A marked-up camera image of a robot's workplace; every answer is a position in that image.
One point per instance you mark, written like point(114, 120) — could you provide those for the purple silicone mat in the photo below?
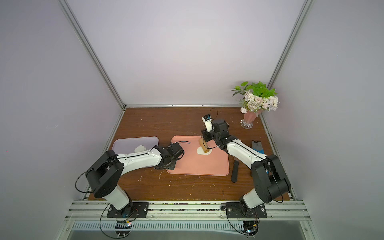
point(127, 146)

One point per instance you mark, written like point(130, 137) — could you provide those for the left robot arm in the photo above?
point(103, 176)

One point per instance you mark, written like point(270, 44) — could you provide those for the pink glass vase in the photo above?
point(249, 117)

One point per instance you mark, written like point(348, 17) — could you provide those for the wooden rolling pin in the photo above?
point(203, 143)

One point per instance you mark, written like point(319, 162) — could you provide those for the blue work glove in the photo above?
point(257, 146)

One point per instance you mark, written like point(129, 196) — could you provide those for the large dough ball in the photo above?
point(140, 148)

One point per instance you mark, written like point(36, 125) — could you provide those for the pink silicone mat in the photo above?
point(214, 164)

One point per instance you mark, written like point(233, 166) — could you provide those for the artificial flower bouquet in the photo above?
point(256, 97)

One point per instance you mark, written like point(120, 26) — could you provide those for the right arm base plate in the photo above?
point(239, 210)

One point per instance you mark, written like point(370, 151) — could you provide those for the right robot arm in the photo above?
point(269, 177)

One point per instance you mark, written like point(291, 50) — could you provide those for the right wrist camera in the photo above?
point(207, 119)

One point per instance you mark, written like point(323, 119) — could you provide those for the small dough piece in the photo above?
point(202, 151)

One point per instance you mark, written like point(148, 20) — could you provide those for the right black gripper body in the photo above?
point(206, 134)

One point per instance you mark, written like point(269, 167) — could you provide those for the black handled metal scraper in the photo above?
point(234, 176)

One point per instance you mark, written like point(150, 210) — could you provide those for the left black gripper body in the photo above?
point(172, 165)

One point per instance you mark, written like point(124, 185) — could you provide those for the aluminium frame rail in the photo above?
point(186, 210)

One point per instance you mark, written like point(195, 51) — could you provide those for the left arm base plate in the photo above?
point(132, 210)

